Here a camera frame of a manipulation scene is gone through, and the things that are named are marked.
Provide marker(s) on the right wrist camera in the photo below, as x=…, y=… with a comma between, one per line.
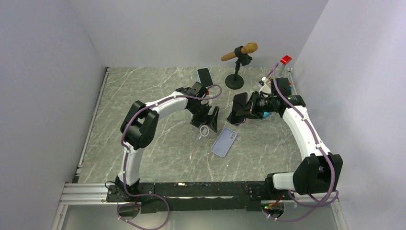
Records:
x=265, y=86

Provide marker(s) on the black microphone stand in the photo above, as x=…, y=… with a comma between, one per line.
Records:
x=235, y=81

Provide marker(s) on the brown toy microphone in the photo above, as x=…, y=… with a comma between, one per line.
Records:
x=241, y=50

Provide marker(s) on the blue toy microphone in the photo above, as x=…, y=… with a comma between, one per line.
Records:
x=266, y=114

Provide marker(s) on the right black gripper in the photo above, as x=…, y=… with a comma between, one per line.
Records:
x=250, y=109

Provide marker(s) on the dark blue phone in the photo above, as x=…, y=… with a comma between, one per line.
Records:
x=236, y=121

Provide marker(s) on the dark purple phone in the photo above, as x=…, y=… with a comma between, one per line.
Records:
x=238, y=101

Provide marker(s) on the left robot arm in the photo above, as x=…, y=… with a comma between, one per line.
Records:
x=139, y=127

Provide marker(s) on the red block on post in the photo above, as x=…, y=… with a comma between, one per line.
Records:
x=284, y=61

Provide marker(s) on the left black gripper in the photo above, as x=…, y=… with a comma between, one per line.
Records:
x=211, y=120

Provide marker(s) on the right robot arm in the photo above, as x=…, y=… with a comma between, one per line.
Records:
x=320, y=169

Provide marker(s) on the lavender phone case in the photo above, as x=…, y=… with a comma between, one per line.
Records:
x=224, y=142

